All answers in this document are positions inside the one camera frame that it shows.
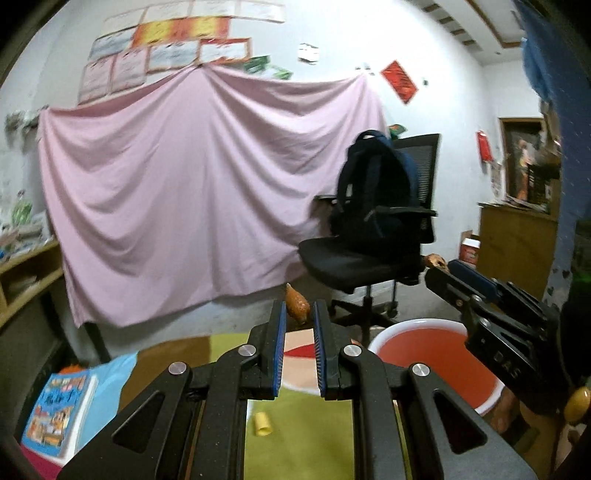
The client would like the orange-brown food scrap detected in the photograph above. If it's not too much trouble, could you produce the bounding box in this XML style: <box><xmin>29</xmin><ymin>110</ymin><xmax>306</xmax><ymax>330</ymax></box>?
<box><xmin>284</xmin><ymin>283</ymin><xmax>311</xmax><ymax>326</ymax></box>

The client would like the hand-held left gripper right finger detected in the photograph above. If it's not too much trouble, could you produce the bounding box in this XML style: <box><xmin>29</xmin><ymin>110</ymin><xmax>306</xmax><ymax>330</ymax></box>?
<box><xmin>313</xmin><ymin>300</ymin><xmax>539</xmax><ymax>480</ymax></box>

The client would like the dark blue backpack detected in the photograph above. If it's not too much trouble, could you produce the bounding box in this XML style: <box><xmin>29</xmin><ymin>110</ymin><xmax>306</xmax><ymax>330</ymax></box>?
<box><xmin>329</xmin><ymin>130</ymin><xmax>416</xmax><ymax>252</ymax></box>

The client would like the green wall paper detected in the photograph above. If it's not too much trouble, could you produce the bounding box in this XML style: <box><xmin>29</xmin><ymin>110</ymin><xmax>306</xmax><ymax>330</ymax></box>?
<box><xmin>245</xmin><ymin>55</ymin><xmax>294</xmax><ymax>80</ymax></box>

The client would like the red plastic basin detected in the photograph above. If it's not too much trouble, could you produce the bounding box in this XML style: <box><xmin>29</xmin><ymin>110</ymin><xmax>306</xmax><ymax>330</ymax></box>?
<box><xmin>367</xmin><ymin>318</ymin><xmax>509</xmax><ymax>416</ymax></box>

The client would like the blue children's picture book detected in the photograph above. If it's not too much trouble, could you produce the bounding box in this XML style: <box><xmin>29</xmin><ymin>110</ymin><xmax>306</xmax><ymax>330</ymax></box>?
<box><xmin>21</xmin><ymin>371</ymin><xmax>100</xmax><ymax>460</ymax></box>

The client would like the wooden cabinet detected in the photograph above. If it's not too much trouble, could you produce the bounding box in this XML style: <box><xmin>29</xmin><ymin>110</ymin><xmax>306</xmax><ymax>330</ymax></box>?
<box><xmin>478</xmin><ymin>203</ymin><xmax>561</xmax><ymax>287</ymax></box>

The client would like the red and white box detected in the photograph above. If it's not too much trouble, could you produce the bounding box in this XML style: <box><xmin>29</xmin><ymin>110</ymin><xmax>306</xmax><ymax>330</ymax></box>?
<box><xmin>460</xmin><ymin>230</ymin><xmax>482</xmax><ymax>271</ymax></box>

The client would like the pink hanging sheet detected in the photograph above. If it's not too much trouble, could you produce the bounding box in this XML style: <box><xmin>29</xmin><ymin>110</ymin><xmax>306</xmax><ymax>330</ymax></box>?
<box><xmin>37</xmin><ymin>65</ymin><xmax>389</xmax><ymax>326</ymax></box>

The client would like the group of wall certificates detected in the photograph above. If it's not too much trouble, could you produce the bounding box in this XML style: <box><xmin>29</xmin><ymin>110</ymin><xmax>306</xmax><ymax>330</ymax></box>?
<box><xmin>78</xmin><ymin>0</ymin><xmax>287</xmax><ymax>104</ymax></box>

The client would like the red paper wall decoration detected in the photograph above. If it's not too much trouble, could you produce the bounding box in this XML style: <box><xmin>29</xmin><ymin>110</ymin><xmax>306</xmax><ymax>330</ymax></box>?
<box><xmin>381</xmin><ymin>59</ymin><xmax>419</xmax><ymax>106</ymax></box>

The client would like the pile of books and papers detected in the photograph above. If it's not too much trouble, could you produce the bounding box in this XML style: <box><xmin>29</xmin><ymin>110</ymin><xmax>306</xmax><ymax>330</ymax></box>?
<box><xmin>0</xmin><ymin>189</ymin><xmax>58</xmax><ymax>264</ymax></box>

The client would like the blue cloth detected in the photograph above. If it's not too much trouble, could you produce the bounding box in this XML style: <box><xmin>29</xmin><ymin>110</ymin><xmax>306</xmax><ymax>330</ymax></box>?
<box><xmin>512</xmin><ymin>0</ymin><xmax>591</xmax><ymax>315</ymax></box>

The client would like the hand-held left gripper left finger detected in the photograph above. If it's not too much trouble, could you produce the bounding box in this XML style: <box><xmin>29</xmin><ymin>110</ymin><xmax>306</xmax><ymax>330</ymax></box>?
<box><xmin>58</xmin><ymin>300</ymin><xmax>288</xmax><ymax>480</ymax></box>

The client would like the yellow round knob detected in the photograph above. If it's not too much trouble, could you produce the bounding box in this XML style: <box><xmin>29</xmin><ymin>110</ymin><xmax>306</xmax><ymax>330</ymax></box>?
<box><xmin>566</xmin><ymin>388</ymin><xmax>591</xmax><ymax>425</ymax></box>

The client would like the colourful printed blanket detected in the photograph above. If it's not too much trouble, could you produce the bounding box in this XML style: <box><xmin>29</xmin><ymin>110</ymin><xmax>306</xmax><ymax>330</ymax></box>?
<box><xmin>18</xmin><ymin>332</ymin><xmax>416</xmax><ymax>480</ymax></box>

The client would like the wooden shelf unit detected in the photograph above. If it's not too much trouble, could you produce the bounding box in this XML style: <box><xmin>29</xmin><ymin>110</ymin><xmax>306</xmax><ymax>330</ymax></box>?
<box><xmin>0</xmin><ymin>237</ymin><xmax>65</xmax><ymax>333</ymax></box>

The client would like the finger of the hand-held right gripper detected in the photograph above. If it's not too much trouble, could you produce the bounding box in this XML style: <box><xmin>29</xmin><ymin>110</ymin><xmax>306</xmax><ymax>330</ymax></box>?
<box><xmin>449</xmin><ymin>259</ymin><xmax>518</xmax><ymax>301</ymax></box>
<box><xmin>424</xmin><ymin>267</ymin><xmax>485</xmax><ymax>324</ymax></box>

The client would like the black office chair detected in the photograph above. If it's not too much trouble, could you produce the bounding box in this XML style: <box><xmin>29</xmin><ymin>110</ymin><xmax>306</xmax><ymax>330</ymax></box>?
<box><xmin>298</xmin><ymin>134</ymin><xmax>441</xmax><ymax>347</ymax></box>

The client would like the wooden framed poster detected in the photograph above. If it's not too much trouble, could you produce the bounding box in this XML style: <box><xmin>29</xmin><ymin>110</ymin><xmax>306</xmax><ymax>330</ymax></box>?
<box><xmin>499</xmin><ymin>117</ymin><xmax>561</xmax><ymax>213</ymax></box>

